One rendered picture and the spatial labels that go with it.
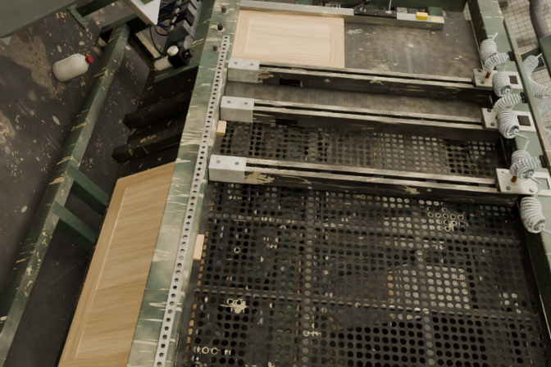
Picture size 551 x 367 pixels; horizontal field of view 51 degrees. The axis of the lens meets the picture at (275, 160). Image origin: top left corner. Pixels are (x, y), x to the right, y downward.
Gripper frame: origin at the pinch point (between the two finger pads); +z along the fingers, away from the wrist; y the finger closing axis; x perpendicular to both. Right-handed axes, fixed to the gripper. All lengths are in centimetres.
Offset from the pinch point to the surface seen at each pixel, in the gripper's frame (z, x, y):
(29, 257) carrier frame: 93, 142, -49
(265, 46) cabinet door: 30.4, 37.3, -10.2
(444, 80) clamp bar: -2, -5, -66
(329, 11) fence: 16.6, 2.4, -4.3
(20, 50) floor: 83, 116, 47
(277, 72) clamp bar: 24, 47, -31
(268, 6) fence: 27.3, 22.9, 11.9
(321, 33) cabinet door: 20.5, 12.0, -14.3
